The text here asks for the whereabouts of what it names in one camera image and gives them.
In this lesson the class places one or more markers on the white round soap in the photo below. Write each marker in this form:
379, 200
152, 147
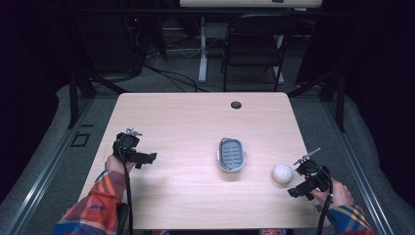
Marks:
282, 173

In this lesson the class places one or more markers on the grey soap dish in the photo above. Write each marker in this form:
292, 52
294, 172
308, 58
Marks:
231, 155

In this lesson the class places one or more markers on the person's left hand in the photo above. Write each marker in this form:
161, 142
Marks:
115, 164

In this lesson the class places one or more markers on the black folding chair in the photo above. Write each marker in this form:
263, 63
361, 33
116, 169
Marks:
254, 42

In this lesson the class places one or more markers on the black metal stand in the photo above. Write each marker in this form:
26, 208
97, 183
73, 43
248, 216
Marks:
73, 98
341, 104

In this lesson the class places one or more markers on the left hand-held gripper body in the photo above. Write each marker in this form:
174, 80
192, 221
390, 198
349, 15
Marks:
125, 143

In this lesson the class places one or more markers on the white desk with legs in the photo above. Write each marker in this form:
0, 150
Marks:
203, 49

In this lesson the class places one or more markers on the person's right hand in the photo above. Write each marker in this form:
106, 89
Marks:
339, 196

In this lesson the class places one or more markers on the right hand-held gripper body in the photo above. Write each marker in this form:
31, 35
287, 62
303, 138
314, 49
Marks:
314, 176

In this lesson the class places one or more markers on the red patterned cloth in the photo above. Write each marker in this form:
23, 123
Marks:
272, 232

